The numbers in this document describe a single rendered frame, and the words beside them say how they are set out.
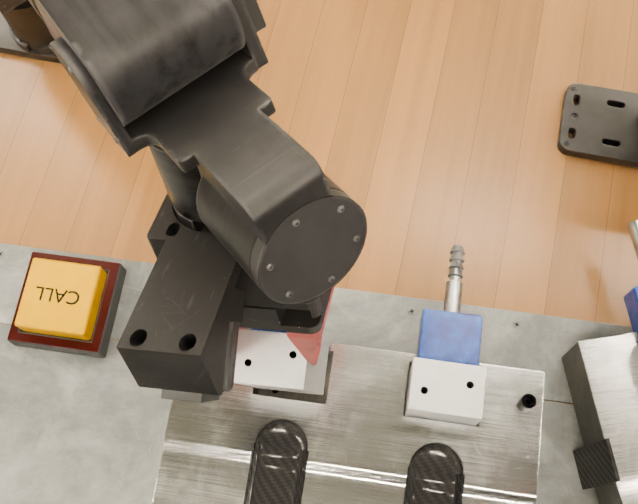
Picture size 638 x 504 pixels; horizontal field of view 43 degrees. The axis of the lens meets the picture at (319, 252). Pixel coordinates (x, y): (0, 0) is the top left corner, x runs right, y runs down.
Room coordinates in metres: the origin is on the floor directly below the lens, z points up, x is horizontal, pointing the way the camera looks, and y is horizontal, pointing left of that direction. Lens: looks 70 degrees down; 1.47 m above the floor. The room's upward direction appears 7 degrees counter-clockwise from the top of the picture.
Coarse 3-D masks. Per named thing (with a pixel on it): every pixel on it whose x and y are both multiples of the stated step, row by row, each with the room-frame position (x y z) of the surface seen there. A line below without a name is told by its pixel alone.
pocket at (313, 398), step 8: (328, 352) 0.14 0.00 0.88; (328, 360) 0.14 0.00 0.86; (328, 368) 0.13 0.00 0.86; (328, 376) 0.12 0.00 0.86; (328, 384) 0.12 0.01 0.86; (256, 392) 0.12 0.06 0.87; (264, 392) 0.12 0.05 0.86; (272, 392) 0.12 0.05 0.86; (280, 392) 0.12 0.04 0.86; (288, 392) 0.12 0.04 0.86; (296, 392) 0.12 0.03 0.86; (304, 400) 0.11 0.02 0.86; (312, 400) 0.11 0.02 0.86; (320, 400) 0.11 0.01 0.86
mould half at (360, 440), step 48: (240, 384) 0.12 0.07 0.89; (336, 384) 0.11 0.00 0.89; (384, 384) 0.11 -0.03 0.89; (528, 384) 0.10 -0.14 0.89; (192, 432) 0.09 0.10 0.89; (240, 432) 0.09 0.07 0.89; (336, 432) 0.08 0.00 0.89; (384, 432) 0.08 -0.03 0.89; (432, 432) 0.07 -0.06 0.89; (480, 432) 0.07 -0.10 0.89; (528, 432) 0.06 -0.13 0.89; (192, 480) 0.06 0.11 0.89; (240, 480) 0.06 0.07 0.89; (336, 480) 0.05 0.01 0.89; (384, 480) 0.04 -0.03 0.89; (480, 480) 0.04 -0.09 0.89; (528, 480) 0.03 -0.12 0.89
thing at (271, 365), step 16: (240, 336) 0.14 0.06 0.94; (256, 336) 0.14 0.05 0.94; (272, 336) 0.14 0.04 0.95; (240, 352) 0.13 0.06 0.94; (256, 352) 0.13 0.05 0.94; (272, 352) 0.13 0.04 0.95; (288, 352) 0.13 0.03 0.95; (320, 352) 0.13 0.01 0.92; (240, 368) 0.12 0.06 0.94; (256, 368) 0.12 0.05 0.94; (272, 368) 0.12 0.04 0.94; (288, 368) 0.12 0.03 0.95; (304, 368) 0.11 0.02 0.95; (320, 368) 0.12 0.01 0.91; (256, 384) 0.11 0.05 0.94; (272, 384) 0.11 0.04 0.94; (288, 384) 0.11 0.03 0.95; (304, 384) 0.10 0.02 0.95; (320, 384) 0.11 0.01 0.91
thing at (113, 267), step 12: (36, 252) 0.27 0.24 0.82; (96, 264) 0.25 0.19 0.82; (108, 264) 0.25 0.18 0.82; (108, 288) 0.23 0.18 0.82; (108, 300) 0.22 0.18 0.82; (12, 324) 0.21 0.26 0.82; (96, 324) 0.20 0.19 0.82; (12, 336) 0.20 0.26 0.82; (24, 336) 0.20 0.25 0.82; (36, 336) 0.20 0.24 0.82; (96, 336) 0.19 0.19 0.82; (72, 348) 0.18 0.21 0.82; (84, 348) 0.18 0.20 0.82; (96, 348) 0.18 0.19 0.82
